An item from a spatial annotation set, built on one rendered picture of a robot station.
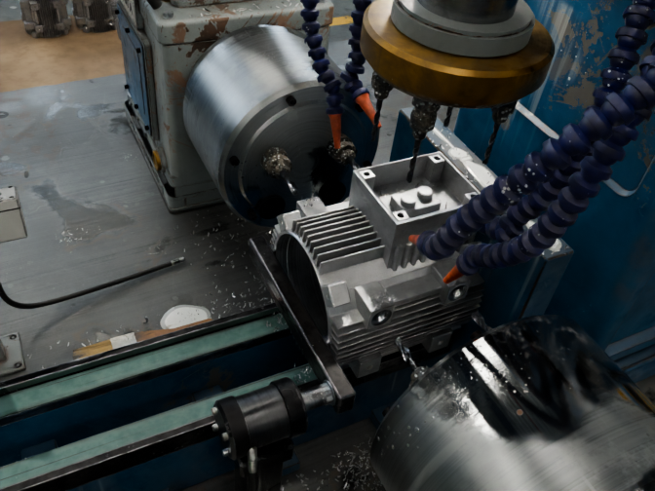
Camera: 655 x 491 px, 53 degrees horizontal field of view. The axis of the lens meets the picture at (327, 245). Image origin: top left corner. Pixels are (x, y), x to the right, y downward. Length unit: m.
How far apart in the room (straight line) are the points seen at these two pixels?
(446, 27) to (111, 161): 0.89
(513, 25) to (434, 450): 0.37
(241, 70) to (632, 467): 0.66
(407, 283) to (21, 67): 2.52
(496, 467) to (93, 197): 0.92
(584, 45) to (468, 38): 0.24
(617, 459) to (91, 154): 1.10
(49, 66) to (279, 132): 2.26
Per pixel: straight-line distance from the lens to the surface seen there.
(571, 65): 0.82
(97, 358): 0.84
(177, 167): 1.15
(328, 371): 0.69
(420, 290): 0.74
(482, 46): 0.60
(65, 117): 1.49
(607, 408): 0.58
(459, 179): 0.78
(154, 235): 1.17
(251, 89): 0.88
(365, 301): 0.70
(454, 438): 0.56
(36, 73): 3.03
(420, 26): 0.60
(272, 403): 0.65
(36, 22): 3.28
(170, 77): 1.06
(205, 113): 0.94
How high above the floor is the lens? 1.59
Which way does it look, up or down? 43 degrees down
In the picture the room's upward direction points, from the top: 8 degrees clockwise
